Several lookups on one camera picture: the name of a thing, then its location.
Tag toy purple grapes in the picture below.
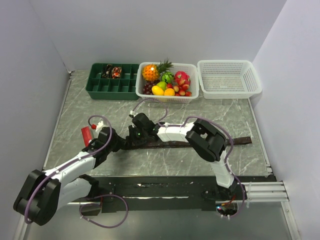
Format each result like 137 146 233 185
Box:
142 80 159 95

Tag white fruit basket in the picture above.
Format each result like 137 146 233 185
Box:
135 62 199 104

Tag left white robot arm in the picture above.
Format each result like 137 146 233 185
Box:
13 127 127 226

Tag toy yellow mango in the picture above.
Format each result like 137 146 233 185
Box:
151 85 165 96

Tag aluminium frame rail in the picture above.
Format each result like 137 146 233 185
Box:
244 181 289 203

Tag red patterned rolled tie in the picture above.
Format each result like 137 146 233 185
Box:
111 66 122 79

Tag toy orange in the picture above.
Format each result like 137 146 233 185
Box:
163 88 176 96

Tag dark rolled tie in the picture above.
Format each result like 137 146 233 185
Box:
101 64 113 79

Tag toy strawberry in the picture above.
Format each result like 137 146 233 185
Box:
178 89 186 97

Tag red toothpaste box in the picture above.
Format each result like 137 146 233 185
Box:
81 126 94 147

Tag toy green apple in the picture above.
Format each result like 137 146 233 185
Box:
156 81 167 91

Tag toy dragon fruit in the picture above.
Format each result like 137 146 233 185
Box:
174 71 191 86

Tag green compartment tray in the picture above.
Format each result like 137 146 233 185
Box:
85 63 139 101

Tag toy watermelon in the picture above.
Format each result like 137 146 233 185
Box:
160 71 174 84

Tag empty white basket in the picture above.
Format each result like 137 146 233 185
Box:
197 60 262 100

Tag toy pineapple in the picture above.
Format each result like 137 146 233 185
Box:
142 58 173 82

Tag brown floral necktie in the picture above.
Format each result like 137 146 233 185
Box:
121 136 252 150

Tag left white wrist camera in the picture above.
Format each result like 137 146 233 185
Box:
91 120 106 134

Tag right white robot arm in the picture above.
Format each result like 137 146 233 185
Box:
124 113 236 200

